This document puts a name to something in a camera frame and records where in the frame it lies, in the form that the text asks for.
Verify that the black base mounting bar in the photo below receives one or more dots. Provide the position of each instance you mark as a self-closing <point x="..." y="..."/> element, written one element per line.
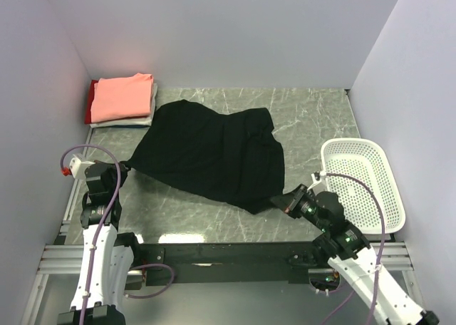
<point x="292" y="262"/>

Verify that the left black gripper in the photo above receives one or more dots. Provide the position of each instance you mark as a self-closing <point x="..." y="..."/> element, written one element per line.
<point x="122" y="173"/>

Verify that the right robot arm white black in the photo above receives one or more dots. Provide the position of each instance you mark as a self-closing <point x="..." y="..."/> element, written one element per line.
<point x="345" y="249"/>

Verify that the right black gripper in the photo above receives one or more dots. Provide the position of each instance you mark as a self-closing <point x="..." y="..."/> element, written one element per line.
<point x="289" y="201"/>

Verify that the pink folded t shirt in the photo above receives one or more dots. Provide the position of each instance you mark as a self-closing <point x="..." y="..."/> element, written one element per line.
<point x="117" y="98"/>

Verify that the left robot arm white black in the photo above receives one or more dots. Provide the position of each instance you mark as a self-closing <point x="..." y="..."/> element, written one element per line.
<point x="107" y="255"/>

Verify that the black t shirt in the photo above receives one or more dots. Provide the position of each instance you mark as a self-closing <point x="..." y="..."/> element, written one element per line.
<point x="230" y="158"/>

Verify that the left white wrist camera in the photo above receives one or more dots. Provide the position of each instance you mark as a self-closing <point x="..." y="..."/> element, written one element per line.
<point x="77" y="167"/>

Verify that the red folded t shirt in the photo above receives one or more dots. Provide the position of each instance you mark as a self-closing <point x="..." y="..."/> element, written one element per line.
<point x="89" y="101"/>

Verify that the white perforated plastic basket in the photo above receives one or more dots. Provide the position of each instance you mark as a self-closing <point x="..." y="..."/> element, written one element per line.
<point x="360" y="174"/>

